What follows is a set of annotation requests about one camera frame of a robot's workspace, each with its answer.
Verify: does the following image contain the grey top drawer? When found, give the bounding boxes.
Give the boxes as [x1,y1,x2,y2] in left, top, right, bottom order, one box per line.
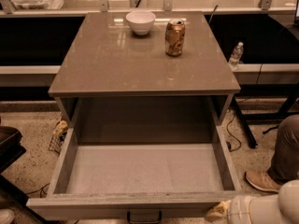
[27,96,242,222]

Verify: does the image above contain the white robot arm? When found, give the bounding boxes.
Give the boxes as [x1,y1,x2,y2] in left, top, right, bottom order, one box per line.
[205,180,299,224]

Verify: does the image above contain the grey drawer cabinet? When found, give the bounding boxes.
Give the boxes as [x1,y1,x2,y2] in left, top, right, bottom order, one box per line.
[49,11,240,119]

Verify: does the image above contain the tan shoe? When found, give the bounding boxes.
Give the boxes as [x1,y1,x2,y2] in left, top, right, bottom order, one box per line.
[245,171,281,193]

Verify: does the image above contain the person's leg brown trousers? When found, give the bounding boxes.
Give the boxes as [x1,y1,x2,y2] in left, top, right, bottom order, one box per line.
[267,115,299,184]

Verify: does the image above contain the black table leg right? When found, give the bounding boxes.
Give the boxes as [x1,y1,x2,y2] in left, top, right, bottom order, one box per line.
[231,90,299,148]

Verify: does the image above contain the clear plastic water bottle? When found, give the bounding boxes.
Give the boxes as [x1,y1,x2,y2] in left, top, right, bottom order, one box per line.
[228,42,244,70]

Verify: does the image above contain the gold soda can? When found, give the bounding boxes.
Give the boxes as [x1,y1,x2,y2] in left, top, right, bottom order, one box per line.
[165,18,185,57]

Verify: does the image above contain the white ceramic bowl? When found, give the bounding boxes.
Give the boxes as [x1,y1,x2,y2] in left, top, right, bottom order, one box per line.
[126,10,156,35]

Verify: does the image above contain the white shoe tip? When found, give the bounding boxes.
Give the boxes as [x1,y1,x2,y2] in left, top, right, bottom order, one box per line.
[0,209,15,224]

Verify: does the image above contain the black chair base left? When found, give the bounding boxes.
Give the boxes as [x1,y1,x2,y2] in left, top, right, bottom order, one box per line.
[0,126,28,206]

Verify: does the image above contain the black floor cable right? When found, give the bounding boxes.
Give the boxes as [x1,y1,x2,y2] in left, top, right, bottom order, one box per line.
[225,112,243,153]

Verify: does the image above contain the black floor cable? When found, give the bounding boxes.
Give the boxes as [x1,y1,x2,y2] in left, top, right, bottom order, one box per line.
[225,112,243,153]
[25,182,50,201]

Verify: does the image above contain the wire basket with items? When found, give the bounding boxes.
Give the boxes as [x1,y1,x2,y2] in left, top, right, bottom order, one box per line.
[49,120,68,154]

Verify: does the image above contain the black floor cable left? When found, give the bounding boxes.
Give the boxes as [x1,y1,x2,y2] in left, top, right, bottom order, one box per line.
[25,182,50,201]

